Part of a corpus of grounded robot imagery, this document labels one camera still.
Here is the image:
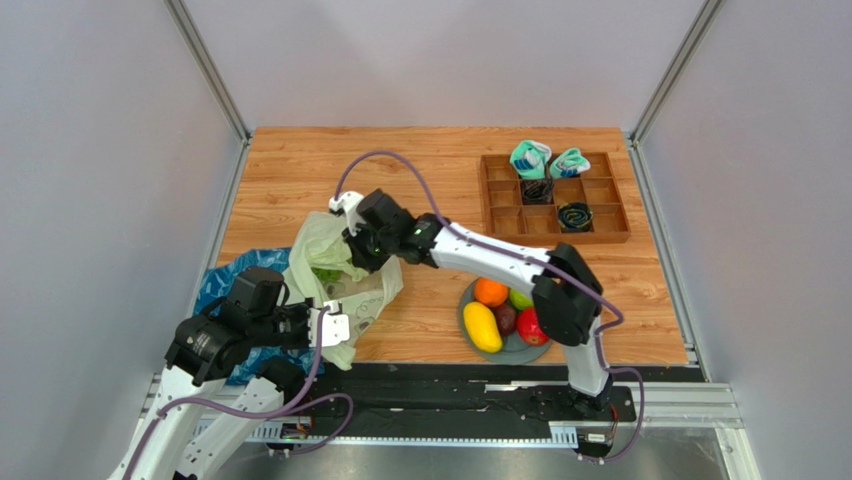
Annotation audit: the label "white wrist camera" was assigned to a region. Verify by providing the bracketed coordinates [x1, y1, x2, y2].
[308, 300, 351, 348]
[328, 191, 364, 236]

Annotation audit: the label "orange fake orange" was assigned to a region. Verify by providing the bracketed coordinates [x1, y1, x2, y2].
[473, 277, 510, 308]

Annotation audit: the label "teal white sock left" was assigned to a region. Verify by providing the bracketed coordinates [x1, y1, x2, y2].
[509, 140, 552, 180]

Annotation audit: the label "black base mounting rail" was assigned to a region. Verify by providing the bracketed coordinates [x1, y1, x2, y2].
[305, 363, 640, 441]

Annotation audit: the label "yellow fake mango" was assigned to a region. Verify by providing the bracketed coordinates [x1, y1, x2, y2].
[462, 301, 503, 354]

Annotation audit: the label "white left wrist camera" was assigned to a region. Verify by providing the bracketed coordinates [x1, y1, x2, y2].
[308, 300, 351, 348]

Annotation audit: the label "green fake grapes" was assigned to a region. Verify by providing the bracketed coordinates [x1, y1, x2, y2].
[312, 268, 343, 284]

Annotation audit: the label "red fake fruit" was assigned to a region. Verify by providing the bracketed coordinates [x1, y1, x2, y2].
[516, 307, 550, 346]

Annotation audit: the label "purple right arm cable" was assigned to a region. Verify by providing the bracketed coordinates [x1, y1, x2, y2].
[332, 150, 646, 465]

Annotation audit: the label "teal white sock right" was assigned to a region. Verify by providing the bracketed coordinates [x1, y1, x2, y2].
[548, 147, 591, 179]

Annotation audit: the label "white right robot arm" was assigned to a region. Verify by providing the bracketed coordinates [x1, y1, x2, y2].
[329, 189, 617, 415]

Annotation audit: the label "blue leaf-pattern cloth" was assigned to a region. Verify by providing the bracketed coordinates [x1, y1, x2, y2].
[193, 247, 314, 386]

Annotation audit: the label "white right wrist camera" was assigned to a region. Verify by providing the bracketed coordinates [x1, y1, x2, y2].
[328, 191, 364, 236]

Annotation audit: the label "pale yellow plastic bag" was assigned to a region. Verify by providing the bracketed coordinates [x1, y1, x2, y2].
[284, 212, 403, 371]

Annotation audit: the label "teal white sock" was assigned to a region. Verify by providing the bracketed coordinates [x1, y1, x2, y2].
[548, 147, 591, 179]
[509, 140, 552, 180]

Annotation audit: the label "black rolled sock upper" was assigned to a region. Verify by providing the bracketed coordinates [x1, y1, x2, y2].
[520, 178, 554, 205]

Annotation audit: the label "grey round plate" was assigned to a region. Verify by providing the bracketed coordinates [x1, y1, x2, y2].
[457, 282, 553, 366]

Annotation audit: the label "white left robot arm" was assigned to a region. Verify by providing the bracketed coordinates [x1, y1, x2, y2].
[111, 267, 321, 479]

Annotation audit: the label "dark red fake plum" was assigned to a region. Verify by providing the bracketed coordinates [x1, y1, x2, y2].
[491, 303, 518, 337]

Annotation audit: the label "green fake apple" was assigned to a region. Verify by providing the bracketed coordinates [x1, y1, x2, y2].
[508, 289, 533, 312]

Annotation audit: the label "brown compartment tray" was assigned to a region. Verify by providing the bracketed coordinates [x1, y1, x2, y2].
[479, 152, 631, 247]

